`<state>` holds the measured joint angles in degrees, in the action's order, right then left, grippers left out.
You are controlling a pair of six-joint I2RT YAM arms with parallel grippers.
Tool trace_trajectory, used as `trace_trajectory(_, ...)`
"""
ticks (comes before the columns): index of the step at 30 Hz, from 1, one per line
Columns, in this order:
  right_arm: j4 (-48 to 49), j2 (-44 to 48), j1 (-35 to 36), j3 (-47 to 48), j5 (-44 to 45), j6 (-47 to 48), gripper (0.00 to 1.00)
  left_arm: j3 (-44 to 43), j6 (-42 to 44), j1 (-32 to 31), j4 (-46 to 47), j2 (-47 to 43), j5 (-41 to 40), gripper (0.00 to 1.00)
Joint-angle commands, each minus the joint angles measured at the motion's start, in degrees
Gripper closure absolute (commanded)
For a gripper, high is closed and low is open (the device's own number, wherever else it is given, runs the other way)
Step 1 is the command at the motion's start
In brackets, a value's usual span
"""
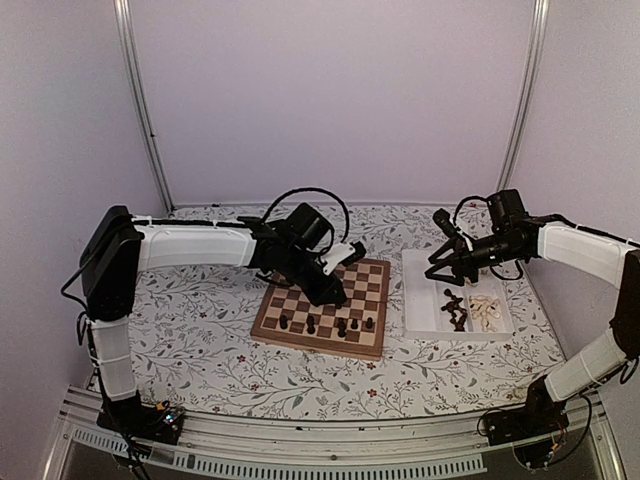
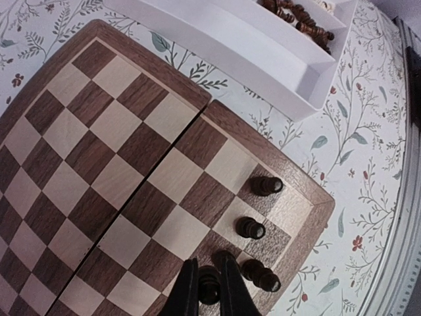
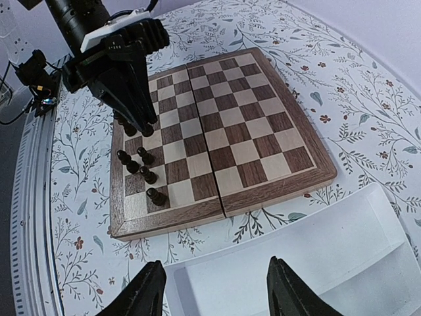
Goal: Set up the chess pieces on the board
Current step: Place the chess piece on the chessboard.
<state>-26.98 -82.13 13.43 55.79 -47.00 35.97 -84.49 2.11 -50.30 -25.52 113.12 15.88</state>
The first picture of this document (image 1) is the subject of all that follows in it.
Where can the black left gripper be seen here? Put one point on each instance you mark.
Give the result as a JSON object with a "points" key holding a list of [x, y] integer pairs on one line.
{"points": [[323, 295]]}

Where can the front aluminium rail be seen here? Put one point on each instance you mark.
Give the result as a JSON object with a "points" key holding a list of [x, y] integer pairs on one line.
{"points": [[226, 447]]}

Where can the dark chess pieces pile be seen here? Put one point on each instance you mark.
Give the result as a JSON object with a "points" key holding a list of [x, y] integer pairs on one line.
{"points": [[458, 314]]}

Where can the light chess pieces pile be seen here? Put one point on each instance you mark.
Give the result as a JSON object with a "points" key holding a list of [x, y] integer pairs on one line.
{"points": [[486, 313]]}

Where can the floral patterned table mat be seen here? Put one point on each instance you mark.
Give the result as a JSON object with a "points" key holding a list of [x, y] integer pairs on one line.
{"points": [[212, 365]]}

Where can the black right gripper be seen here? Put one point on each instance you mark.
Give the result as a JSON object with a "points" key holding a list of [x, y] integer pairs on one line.
{"points": [[459, 277]]}

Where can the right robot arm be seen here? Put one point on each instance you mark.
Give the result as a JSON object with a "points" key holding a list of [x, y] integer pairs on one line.
{"points": [[592, 283]]}

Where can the wooden chessboard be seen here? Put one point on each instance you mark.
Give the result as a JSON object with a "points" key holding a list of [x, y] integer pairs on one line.
{"points": [[366, 284]]}

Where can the white divided plastic tray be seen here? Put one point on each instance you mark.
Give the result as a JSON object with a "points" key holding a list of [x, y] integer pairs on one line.
{"points": [[435, 310]]}

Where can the left aluminium frame post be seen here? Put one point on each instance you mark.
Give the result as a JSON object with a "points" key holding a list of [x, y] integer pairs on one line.
{"points": [[130, 55]]}

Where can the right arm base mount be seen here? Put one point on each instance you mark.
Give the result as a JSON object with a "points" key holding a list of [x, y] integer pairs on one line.
{"points": [[539, 415]]}

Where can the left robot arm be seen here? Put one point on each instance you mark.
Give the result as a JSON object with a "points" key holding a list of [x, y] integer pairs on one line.
{"points": [[176, 259]]}

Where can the aluminium frame post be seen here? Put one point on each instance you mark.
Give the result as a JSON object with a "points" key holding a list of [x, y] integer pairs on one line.
{"points": [[533, 59], [130, 55]]}

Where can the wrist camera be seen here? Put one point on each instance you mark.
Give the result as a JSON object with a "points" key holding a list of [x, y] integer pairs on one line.
{"points": [[342, 254], [457, 238]]}

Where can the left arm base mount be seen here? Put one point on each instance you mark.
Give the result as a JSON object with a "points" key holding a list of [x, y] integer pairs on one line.
{"points": [[130, 417]]}

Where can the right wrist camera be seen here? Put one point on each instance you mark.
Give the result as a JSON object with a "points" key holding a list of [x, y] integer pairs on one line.
{"points": [[457, 238]]}

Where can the right aluminium frame post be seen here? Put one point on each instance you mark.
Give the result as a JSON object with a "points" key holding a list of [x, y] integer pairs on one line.
{"points": [[533, 59]]}

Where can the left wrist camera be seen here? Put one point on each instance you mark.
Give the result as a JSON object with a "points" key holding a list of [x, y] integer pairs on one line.
{"points": [[342, 254]]}

